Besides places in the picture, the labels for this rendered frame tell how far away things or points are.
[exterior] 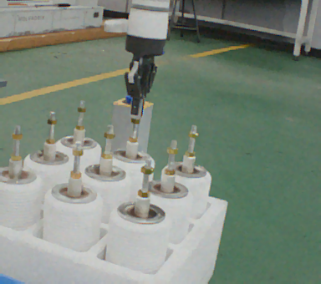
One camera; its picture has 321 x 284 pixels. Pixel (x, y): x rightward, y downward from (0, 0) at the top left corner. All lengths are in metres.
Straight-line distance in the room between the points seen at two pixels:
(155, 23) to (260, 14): 5.16
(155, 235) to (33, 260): 0.20
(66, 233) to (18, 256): 0.09
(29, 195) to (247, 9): 5.40
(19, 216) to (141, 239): 0.22
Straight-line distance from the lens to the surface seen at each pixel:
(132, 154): 1.10
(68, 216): 0.88
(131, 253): 0.85
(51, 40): 4.15
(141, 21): 1.03
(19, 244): 0.91
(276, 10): 6.12
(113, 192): 0.98
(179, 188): 0.99
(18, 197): 0.93
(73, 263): 0.87
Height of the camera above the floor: 0.61
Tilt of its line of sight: 18 degrees down
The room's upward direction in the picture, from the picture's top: 7 degrees clockwise
